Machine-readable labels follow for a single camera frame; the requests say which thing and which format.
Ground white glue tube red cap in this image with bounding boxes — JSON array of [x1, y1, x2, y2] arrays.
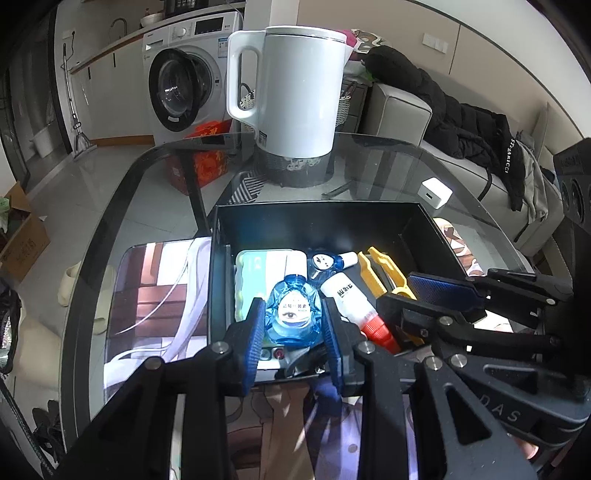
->
[[321, 273, 401, 354]]

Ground blue eye drop bottle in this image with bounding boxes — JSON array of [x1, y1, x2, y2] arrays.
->
[[266, 274, 322, 349], [308, 252, 358, 283]]

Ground yellow plastic clip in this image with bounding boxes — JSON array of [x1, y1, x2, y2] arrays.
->
[[358, 247, 417, 300]]

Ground green plastic blister pack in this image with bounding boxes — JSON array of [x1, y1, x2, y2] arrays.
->
[[235, 249, 308, 322]]

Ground white colourful button remote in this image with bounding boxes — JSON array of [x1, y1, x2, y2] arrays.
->
[[257, 347, 294, 370]]

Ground person's left hand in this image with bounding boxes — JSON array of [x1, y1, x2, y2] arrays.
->
[[513, 436, 539, 460]]

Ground black open storage box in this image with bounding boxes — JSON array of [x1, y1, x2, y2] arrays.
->
[[207, 200, 477, 384]]

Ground white power adapter cube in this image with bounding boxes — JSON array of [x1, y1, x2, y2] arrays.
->
[[418, 177, 453, 210]]

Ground black puffer jacket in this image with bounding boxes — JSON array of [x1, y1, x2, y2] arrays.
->
[[363, 45, 526, 211]]

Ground red gift box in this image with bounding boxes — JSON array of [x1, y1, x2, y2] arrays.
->
[[166, 119, 232, 196]]

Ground grey sofa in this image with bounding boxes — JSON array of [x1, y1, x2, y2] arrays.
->
[[363, 84, 564, 257]]

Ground beige slipper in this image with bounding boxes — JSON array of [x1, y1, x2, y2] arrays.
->
[[57, 262, 81, 307]]

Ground cardboard box on floor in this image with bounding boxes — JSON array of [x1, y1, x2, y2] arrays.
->
[[1, 182, 50, 282]]

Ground white electric kettle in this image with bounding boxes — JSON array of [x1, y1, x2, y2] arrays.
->
[[226, 25, 353, 159]]

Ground floor mop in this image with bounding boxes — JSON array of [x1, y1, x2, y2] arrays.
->
[[60, 30, 98, 162]]

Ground white front load washing machine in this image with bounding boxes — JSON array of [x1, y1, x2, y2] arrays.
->
[[141, 10, 242, 145]]

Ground white waste bin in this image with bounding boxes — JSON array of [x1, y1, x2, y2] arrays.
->
[[32, 125, 55, 158]]

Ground white bowl on counter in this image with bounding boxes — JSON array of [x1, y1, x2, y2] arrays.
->
[[140, 12, 164, 28]]

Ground white wall socket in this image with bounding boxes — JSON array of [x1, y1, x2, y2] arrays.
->
[[422, 33, 449, 54]]

